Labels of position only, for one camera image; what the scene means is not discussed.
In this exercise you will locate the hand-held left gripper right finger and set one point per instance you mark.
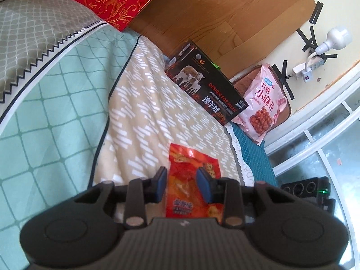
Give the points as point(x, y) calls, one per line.
point(204, 187)

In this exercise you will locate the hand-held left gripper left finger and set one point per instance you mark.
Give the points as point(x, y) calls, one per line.
point(161, 185)

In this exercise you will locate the red orange snack packet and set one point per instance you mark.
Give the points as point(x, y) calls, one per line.
point(185, 180)

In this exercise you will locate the teal blanket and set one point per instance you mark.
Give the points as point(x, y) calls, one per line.
point(253, 157)

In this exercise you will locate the beige patterned blanket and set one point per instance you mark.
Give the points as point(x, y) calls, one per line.
point(146, 107)

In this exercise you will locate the brown cushion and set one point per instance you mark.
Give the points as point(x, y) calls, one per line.
point(284, 109)

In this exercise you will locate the pink snack bag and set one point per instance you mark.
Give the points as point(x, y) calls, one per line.
point(261, 109)

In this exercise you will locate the black printed box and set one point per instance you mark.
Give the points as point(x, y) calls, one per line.
point(208, 90)

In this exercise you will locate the black tape strip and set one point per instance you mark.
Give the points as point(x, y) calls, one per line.
point(316, 12)
point(330, 56)
point(285, 85)
point(308, 39)
point(284, 67)

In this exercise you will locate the small white charger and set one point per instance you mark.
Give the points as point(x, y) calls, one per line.
point(306, 75)

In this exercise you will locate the green checked quilt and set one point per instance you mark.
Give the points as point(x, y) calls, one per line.
point(50, 135)

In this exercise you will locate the white power strip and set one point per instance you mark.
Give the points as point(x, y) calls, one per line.
point(312, 64)

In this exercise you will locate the wooden headboard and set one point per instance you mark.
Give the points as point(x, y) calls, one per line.
point(213, 14)

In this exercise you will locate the red gift bag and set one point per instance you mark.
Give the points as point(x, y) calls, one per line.
point(118, 0)

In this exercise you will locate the grey patterned quilt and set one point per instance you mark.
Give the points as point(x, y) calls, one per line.
point(33, 39)

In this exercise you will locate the white window frame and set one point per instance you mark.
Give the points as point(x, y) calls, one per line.
point(309, 135)

